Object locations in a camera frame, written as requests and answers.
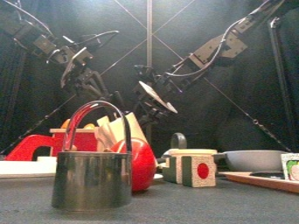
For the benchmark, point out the white card with apple picture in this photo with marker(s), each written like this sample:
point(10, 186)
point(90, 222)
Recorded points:
point(292, 167)

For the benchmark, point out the red wooden knife block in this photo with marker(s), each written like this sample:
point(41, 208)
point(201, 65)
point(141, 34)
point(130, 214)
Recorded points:
point(83, 140)

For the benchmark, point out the black slanted frame pole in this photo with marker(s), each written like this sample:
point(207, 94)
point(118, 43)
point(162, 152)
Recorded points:
point(282, 87)

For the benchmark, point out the small white plate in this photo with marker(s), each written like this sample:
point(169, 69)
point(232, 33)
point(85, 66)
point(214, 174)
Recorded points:
point(158, 176)

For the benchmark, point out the vertical metal frame pole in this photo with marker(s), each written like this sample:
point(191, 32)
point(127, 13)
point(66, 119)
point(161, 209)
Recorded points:
point(150, 32)

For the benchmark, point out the wooden tray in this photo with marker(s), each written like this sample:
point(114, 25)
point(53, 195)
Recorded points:
point(265, 181)

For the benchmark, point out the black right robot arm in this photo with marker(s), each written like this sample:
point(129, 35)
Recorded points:
point(230, 43)

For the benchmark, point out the speckled block with red dot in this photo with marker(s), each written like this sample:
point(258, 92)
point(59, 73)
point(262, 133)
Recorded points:
point(198, 171)

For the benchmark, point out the glossy red toy apple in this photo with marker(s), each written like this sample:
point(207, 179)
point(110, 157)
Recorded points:
point(142, 166)

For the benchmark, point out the speckled block with green side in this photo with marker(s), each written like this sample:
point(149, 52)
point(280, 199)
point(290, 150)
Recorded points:
point(171, 172)

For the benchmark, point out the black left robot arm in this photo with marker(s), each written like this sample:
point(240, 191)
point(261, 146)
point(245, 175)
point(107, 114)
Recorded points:
point(27, 33)

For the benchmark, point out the grey toy frying pan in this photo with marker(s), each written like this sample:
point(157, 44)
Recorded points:
point(256, 160)

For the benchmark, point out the orange toy food piece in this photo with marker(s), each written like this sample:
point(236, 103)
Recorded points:
point(66, 124)

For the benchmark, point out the white flat board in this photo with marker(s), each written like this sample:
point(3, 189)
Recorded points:
point(26, 168)

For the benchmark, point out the wooden toy knife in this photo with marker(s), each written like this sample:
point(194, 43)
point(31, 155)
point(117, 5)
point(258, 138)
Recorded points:
point(103, 131)

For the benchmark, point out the black flat item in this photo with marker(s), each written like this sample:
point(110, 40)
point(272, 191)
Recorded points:
point(269, 175)

